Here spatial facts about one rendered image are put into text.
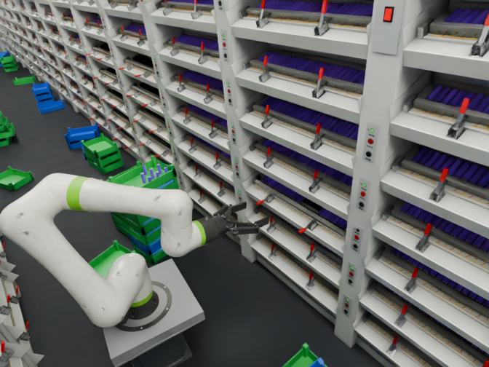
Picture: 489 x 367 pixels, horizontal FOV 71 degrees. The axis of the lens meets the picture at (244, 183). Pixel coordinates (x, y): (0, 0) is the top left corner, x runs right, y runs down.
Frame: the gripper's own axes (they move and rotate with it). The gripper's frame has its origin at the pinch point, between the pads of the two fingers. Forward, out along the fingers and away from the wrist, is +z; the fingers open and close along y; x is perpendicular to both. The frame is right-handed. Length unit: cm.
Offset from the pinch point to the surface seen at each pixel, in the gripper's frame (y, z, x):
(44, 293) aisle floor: -93, -67, -81
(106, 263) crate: -91, -33, -74
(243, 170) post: -30.2, 18.3, 2.9
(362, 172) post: 33.6, 12.6, 28.6
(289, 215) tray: 0.0, 21.5, -8.1
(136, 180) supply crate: -88, -12, -20
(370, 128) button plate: 35, 9, 44
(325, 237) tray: 20.3, 21.9, -7.9
